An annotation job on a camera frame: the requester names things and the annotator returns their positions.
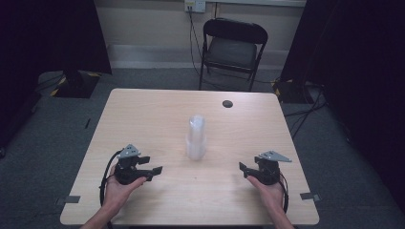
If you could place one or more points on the person's left hand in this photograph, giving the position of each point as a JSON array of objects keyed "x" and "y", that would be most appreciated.
[{"x": 119, "y": 192}]

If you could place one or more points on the dark curtain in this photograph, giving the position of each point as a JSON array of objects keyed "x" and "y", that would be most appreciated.
[
  {"x": 38, "y": 47},
  {"x": 359, "y": 63}
]

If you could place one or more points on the black stand base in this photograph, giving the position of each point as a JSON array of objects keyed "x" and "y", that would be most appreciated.
[
  {"x": 76, "y": 86},
  {"x": 291, "y": 92}
]

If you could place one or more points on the grey tape strip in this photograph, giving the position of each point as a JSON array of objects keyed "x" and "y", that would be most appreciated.
[
  {"x": 71, "y": 199},
  {"x": 309, "y": 196}
]

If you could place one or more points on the black round table grommet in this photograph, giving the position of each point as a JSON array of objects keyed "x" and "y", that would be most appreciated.
[{"x": 227, "y": 103}]

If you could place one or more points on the person's right hand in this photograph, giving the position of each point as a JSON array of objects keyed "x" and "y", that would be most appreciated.
[{"x": 270, "y": 195}]

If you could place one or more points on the black folding chair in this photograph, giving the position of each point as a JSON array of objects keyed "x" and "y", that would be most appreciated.
[{"x": 230, "y": 52}]

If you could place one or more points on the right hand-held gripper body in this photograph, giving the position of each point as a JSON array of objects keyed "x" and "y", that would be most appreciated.
[{"x": 267, "y": 171}]

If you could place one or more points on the stack of clear plastic cups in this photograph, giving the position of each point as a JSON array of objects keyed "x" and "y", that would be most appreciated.
[{"x": 196, "y": 136}]

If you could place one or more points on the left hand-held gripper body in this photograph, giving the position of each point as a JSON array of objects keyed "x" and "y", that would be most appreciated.
[{"x": 126, "y": 170}]

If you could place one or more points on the white wall outlet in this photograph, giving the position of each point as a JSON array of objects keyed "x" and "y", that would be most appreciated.
[{"x": 195, "y": 5}]

